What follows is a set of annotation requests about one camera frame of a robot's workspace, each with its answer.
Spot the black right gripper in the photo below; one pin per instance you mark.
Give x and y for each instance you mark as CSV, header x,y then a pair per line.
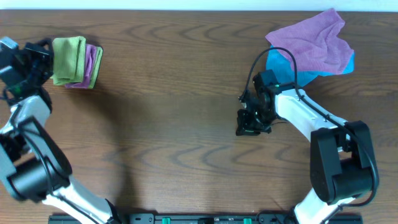
x,y
244,129

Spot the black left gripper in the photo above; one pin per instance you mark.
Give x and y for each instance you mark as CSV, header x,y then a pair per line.
x,y
43,58

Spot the light green microfiber cloth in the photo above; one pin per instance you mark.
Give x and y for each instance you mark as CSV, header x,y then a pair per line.
x,y
69,60

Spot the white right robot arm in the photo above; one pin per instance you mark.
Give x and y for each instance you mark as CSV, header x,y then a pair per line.
x,y
343,169

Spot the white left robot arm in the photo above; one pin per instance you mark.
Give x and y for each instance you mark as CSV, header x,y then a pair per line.
x,y
33,167

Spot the blue microfiber cloth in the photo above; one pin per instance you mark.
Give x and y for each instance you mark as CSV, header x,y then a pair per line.
x,y
286,68

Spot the folded purple cloth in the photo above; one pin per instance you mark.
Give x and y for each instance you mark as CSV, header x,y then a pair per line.
x,y
90,57

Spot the folded green cloth underneath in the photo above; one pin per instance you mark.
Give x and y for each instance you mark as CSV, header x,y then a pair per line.
x,y
96,68

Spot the purple unfolded microfiber cloth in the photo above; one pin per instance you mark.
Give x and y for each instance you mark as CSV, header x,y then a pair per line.
x,y
315,44

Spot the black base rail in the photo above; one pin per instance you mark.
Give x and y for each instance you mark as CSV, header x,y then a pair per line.
x,y
264,218

